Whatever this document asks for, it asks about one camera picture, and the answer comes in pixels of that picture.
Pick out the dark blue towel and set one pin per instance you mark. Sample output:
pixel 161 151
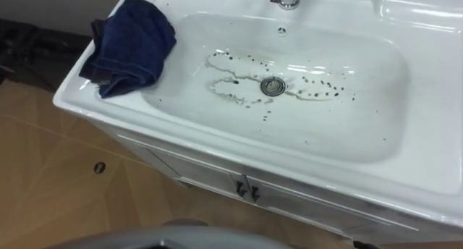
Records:
pixel 134 46

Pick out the chrome sink drain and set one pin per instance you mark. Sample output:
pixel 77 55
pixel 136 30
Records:
pixel 273 86

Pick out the white sink vanity cabinet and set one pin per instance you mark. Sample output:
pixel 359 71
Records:
pixel 325 140

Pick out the robot body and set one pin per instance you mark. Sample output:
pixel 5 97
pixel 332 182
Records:
pixel 170 240

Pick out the round floor socket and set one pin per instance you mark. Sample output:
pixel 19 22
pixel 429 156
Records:
pixel 99 168

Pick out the black baseboard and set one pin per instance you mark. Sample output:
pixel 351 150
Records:
pixel 32 53

